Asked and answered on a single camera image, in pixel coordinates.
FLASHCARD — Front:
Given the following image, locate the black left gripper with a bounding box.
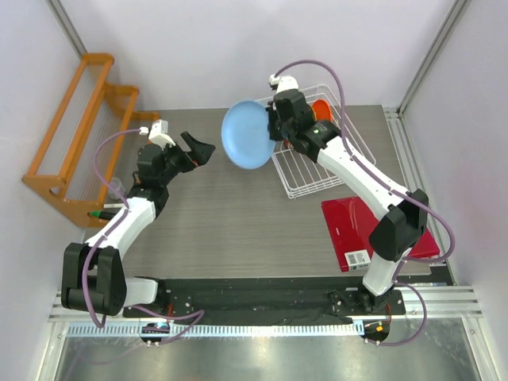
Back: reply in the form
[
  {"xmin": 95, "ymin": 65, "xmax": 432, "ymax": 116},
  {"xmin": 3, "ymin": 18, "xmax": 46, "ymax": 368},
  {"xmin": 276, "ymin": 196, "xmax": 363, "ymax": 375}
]
[{"xmin": 159, "ymin": 133, "xmax": 214, "ymax": 187}]

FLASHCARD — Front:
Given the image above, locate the light blue plate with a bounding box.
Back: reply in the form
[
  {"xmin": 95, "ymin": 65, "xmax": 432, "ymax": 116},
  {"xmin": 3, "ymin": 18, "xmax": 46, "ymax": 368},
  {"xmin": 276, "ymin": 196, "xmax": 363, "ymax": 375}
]
[{"xmin": 221, "ymin": 100, "xmax": 275, "ymax": 170}]

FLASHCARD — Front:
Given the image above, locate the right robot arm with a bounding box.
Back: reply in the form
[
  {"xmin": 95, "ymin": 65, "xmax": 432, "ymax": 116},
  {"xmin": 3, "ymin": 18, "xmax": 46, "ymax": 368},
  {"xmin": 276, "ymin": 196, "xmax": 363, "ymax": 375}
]
[{"xmin": 267, "ymin": 89, "xmax": 429, "ymax": 314}]

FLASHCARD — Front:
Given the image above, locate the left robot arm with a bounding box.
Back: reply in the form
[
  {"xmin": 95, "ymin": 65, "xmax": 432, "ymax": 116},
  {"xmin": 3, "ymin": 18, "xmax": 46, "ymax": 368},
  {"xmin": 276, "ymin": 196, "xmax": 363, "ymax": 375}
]
[{"xmin": 61, "ymin": 132, "xmax": 215, "ymax": 327}]

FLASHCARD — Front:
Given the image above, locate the orange wooden rack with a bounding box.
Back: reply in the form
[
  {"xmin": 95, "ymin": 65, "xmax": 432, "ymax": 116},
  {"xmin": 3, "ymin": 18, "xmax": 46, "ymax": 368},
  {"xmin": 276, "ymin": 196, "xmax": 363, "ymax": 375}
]
[{"xmin": 22, "ymin": 52, "xmax": 159, "ymax": 228}]

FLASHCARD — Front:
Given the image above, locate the orange plate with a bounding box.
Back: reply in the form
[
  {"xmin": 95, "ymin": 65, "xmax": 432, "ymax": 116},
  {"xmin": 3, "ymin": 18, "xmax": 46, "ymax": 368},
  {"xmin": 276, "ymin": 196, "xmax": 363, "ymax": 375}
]
[{"xmin": 311, "ymin": 99, "xmax": 333, "ymax": 121}]

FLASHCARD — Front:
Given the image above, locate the clear plastic cup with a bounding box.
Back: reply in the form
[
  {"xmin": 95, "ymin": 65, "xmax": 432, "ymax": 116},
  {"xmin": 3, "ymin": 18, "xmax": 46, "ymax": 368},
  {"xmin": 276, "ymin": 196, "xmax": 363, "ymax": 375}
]
[{"xmin": 107, "ymin": 177, "xmax": 125, "ymax": 200}]

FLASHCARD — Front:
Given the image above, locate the green marker pen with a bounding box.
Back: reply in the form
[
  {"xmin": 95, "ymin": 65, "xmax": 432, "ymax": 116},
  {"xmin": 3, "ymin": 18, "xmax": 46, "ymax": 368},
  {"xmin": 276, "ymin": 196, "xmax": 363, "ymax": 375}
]
[{"xmin": 89, "ymin": 210, "xmax": 116, "ymax": 221}]

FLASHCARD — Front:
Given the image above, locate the red cutting board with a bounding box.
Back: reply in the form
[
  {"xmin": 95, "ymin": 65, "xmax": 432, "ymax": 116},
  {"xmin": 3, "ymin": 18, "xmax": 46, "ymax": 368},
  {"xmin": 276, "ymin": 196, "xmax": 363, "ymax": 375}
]
[{"xmin": 321, "ymin": 190, "xmax": 439, "ymax": 275}]

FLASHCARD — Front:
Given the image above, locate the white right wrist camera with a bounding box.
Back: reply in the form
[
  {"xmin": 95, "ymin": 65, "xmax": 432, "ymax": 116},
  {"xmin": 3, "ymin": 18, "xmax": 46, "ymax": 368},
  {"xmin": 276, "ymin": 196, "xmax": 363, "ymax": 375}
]
[{"xmin": 269, "ymin": 74, "xmax": 299, "ymax": 94}]

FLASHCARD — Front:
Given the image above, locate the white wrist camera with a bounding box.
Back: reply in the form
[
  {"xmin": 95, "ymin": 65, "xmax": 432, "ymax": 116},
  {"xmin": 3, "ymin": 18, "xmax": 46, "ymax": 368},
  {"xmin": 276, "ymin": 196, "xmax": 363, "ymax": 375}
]
[
  {"xmin": 269, "ymin": 74, "xmax": 299, "ymax": 94},
  {"xmin": 139, "ymin": 119, "xmax": 175, "ymax": 148}
]

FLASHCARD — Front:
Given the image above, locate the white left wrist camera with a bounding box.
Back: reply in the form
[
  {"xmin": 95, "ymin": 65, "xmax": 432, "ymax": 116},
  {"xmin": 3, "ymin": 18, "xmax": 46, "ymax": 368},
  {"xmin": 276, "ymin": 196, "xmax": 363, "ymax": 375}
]
[{"xmin": 139, "ymin": 119, "xmax": 175, "ymax": 148}]

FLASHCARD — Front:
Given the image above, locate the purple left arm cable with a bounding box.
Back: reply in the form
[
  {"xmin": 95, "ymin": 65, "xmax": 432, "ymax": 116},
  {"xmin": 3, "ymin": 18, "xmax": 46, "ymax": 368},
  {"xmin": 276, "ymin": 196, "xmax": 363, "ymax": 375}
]
[{"xmin": 81, "ymin": 126, "xmax": 206, "ymax": 344}]

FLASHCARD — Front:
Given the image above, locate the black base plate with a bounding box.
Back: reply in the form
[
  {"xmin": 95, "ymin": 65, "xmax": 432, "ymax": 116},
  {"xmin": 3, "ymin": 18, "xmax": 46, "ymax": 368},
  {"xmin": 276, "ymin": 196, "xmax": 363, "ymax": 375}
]
[{"xmin": 146, "ymin": 276, "xmax": 406, "ymax": 326}]

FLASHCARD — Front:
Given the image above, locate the grey wall conduit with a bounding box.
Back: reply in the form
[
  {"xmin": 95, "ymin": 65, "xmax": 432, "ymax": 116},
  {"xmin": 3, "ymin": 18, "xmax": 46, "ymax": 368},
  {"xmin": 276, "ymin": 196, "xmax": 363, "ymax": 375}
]
[{"xmin": 45, "ymin": 0, "xmax": 87, "ymax": 56}]

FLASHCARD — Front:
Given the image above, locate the aluminium frame rail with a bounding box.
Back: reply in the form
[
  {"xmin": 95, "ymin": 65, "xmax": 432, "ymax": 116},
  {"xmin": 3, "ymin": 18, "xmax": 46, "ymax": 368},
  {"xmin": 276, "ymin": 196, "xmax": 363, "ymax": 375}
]
[{"xmin": 50, "ymin": 286, "xmax": 483, "ymax": 345}]

